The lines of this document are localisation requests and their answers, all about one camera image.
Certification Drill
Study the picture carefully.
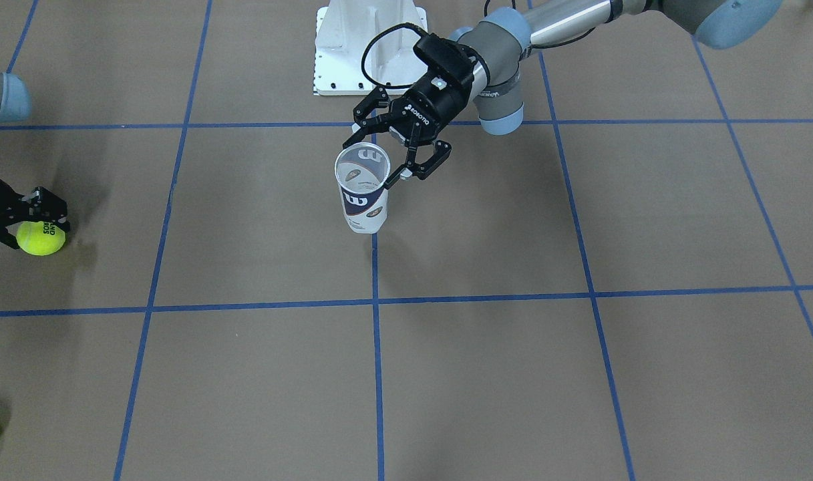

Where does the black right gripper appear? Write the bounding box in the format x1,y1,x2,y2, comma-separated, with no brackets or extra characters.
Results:
0,179,69,250

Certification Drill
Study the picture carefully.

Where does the yellow tennis ball black text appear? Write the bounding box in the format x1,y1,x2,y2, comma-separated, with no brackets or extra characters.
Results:
15,221,66,256

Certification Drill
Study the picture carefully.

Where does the white pedestal column base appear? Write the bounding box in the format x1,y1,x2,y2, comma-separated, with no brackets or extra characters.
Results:
313,0,428,97

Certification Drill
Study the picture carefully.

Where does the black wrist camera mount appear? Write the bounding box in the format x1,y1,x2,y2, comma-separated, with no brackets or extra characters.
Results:
413,33,474,88

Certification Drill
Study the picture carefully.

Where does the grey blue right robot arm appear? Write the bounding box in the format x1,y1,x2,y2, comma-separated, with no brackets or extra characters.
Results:
0,70,71,256

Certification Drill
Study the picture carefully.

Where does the brown paper table mat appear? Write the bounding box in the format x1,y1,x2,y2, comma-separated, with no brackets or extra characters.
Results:
0,1,813,480

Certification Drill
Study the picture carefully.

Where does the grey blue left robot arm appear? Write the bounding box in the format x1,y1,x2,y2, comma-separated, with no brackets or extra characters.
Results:
343,1,781,188

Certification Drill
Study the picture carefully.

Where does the clear tennis ball tube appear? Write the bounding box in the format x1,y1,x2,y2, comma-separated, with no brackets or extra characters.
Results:
334,142,390,234

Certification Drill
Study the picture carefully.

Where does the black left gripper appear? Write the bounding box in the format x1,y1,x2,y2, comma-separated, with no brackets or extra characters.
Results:
342,74,474,189

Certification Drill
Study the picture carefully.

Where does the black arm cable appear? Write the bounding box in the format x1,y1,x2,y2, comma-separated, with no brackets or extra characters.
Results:
361,23,428,92

